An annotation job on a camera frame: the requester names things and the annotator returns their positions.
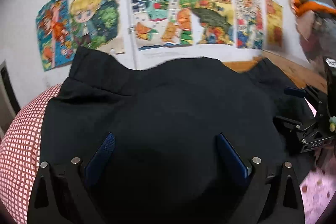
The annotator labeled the grey door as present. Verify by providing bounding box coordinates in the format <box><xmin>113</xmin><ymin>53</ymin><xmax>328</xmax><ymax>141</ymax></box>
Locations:
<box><xmin>0</xmin><ymin>61</ymin><xmax>21</xmax><ymax>137</ymax></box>

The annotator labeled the flying girl drawing lower left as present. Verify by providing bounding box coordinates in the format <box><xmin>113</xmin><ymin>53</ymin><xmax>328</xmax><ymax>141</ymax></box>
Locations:
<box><xmin>35</xmin><ymin>0</ymin><xmax>75</xmax><ymax>71</ymax></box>

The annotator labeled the blond boy drawing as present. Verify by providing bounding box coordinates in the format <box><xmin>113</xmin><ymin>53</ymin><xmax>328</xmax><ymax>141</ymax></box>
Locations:
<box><xmin>68</xmin><ymin>0</ymin><xmax>125</xmax><ymax>55</ymax></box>

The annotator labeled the landscape whale drawing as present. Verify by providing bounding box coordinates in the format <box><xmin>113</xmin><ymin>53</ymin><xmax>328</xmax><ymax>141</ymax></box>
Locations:
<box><xmin>190</xmin><ymin>0</ymin><xmax>234</xmax><ymax>46</ymax></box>

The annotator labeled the white wall pipe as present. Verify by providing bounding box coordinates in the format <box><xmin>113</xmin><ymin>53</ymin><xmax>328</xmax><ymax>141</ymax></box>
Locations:
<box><xmin>127</xmin><ymin>0</ymin><xmax>138</xmax><ymax>70</ymax></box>

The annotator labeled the wooden bed frame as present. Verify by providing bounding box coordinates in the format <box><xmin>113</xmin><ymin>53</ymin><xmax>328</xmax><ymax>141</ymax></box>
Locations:
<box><xmin>223</xmin><ymin>51</ymin><xmax>327</xmax><ymax>94</ymax></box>

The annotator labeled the black garment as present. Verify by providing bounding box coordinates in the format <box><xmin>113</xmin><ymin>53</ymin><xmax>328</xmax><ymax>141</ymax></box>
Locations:
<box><xmin>39</xmin><ymin>45</ymin><xmax>316</xmax><ymax>224</ymax></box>

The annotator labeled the pink apple print bedsheet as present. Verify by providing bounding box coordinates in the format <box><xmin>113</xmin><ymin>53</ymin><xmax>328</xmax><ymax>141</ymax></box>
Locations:
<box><xmin>299</xmin><ymin>101</ymin><xmax>336</xmax><ymax>224</ymax></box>

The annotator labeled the plastic wrapped clothes bundle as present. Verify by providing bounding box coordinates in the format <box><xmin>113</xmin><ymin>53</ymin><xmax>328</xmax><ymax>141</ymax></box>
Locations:
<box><xmin>290</xmin><ymin>0</ymin><xmax>335</xmax><ymax>76</ymax></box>

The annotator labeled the city collage drawing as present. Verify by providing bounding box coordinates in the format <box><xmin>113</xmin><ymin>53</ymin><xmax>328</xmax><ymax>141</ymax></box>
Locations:
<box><xmin>234</xmin><ymin>0</ymin><xmax>264</xmax><ymax>50</ymax></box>

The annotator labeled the yellow bear drawing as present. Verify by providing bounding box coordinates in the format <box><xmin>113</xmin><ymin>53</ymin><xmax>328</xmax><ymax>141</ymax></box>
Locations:
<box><xmin>265</xmin><ymin>0</ymin><xmax>283</xmax><ymax>48</ymax></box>

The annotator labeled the juice and oranges drawing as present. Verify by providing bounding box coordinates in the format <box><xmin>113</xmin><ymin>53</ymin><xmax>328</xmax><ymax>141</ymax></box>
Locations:
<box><xmin>130</xmin><ymin>0</ymin><xmax>194</xmax><ymax>51</ymax></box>

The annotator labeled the red white checkered pillow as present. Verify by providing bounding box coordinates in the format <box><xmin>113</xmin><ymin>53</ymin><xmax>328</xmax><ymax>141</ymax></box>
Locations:
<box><xmin>0</xmin><ymin>84</ymin><xmax>61</xmax><ymax>223</ymax></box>

